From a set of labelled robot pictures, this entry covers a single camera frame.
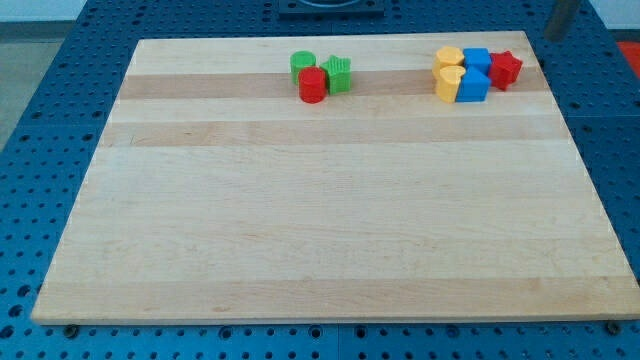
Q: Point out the red object at edge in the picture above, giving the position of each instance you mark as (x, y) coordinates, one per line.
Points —
(631, 52)

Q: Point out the red cylinder block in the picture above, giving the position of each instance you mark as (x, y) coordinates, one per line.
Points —
(312, 85)

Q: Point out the green star block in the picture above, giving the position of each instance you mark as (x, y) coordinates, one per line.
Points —
(338, 74)

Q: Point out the yellow heart block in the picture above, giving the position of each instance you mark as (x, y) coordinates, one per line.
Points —
(448, 81)

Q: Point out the green cylinder block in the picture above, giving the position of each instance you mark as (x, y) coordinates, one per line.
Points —
(298, 61)

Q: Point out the wooden board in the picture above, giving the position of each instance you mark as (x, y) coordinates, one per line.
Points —
(217, 196)

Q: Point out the blue triangle block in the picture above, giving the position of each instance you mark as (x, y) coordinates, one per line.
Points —
(474, 86)

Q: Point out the blue cube block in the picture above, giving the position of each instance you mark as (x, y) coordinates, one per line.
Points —
(478, 58)

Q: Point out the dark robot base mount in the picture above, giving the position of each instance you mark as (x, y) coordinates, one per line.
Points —
(331, 8)

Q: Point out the yellow hexagon block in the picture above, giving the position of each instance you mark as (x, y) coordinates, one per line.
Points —
(447, 56)

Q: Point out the red star block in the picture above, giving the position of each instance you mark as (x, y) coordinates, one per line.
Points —
(505, 69)

